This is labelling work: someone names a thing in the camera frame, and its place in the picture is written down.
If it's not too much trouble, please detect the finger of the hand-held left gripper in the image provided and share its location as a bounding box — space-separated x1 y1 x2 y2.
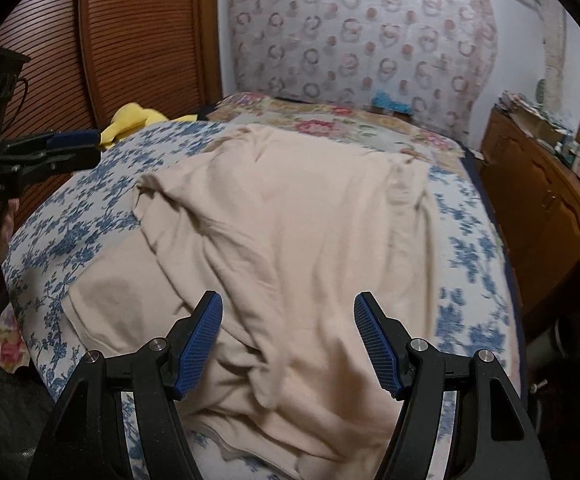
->
0 130 102 155
15 146 102 187

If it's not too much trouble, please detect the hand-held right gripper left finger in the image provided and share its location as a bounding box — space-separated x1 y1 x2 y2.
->
27 291 223 480

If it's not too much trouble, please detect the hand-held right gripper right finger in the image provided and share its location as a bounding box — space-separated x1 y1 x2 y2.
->
354 291 550 480

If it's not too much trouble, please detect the beige printed t-shirt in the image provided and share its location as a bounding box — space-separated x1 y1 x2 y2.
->
67 125 445 480

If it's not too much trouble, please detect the person's left hand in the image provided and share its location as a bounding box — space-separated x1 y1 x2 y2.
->
0 197 20 271

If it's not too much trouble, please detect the blue floral bedsheet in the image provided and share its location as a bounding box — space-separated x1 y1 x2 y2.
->
2 120 520 480

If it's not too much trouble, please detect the yellow cloth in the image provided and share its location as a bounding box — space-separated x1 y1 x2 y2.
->
99 103 198 151

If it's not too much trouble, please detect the wooden louvered wardrobe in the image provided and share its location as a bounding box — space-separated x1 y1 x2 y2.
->
0 0 223 216

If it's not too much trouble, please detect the grey pipe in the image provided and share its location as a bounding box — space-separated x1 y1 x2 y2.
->
532 315 578 361

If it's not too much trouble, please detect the pink floral cloth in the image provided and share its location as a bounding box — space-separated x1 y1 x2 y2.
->
0 307 33 373

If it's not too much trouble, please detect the dark cloth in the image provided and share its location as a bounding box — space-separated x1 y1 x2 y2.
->
0 350 56 480

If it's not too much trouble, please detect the wooden dresser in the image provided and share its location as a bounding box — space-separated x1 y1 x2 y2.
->
480 107 580 341

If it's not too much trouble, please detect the colourful flowered quilt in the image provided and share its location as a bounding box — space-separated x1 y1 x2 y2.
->
207 92 465 161

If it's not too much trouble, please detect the teal plastic item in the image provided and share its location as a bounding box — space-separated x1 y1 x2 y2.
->
372 90 413 113

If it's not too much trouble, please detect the cardboard box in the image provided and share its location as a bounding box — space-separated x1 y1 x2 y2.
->
507 105 565 143

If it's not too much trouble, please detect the circle patterned curtain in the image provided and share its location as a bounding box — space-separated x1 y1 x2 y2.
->
225 0 500 136

